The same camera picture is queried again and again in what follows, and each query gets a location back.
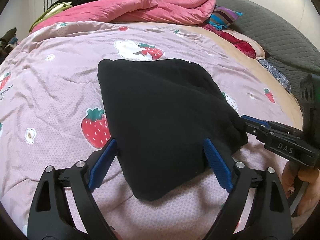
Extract black sweater orange cuffs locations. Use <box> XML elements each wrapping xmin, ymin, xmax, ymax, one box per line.
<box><xmin>98</xmin><ymin>59</ymin><xmax>248</xmax><ymax>201</ymax></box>

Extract pink strawberry print quilt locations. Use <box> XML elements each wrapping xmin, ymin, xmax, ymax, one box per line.
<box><xmin>0</xmin><ymin>21</ymin><xmax>304</xmax><ymax>240</ymax></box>

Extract red patterned pillow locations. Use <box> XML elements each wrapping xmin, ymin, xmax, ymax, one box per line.
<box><xmin>200</xmin><ymin>24</ymin><xmax>266</xmax><ymax>60</ymax></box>

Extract dark clothes pile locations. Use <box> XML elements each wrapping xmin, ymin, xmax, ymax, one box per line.
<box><xmin>0</xmin><ymin>27</ymin><xmax>18</xmax><ymax>63</ymax></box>

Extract grey quilted headboard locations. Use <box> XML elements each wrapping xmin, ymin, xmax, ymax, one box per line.
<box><xmin>216</xmin><ymin>0</ymin><xmax>319</xmax><ymax>102</ymax></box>

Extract hot pink blanket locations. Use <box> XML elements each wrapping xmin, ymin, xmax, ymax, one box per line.
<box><xmin>29</xmin><ymin>0</ymin><xmax>216</xmax><ymax>33</ymax></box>

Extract right hand holding gripper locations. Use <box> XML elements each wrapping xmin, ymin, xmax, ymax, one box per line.
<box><xmin>281</xmin><ymin>161</ymin><xmax>319</xmax><ymax>216</ymax></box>

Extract green blanket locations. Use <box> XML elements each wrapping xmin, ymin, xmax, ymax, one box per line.
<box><xmin>31</xmin><ymin>2</ymin><xmax>72</xmax><ymax>29</ymax></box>

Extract striped colourful pillow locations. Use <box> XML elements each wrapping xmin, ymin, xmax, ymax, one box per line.
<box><xmin>206</xmin><ymin>5</ymin><xmax>244</xmax><ymax>30</ymax></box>

